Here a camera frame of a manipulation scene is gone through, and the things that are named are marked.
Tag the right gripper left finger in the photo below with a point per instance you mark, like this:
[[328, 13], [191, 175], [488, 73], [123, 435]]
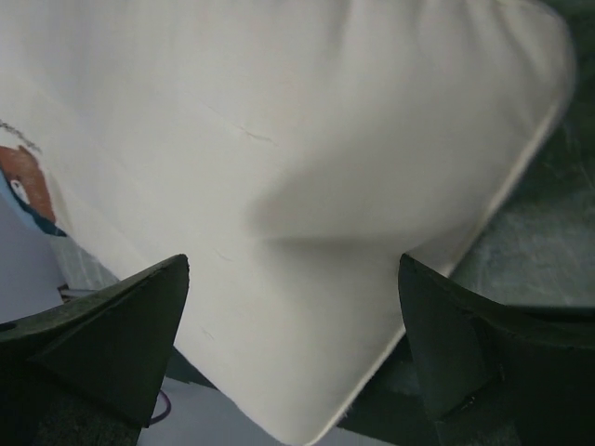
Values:
[[89, 372]]

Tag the blue fabric pillowcase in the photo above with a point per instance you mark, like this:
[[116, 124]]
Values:
[[26, 214]]

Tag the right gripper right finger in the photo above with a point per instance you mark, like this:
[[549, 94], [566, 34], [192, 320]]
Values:
[[492, 374]]

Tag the cream pillow with bear print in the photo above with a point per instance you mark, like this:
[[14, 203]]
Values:
[[293, 151]]

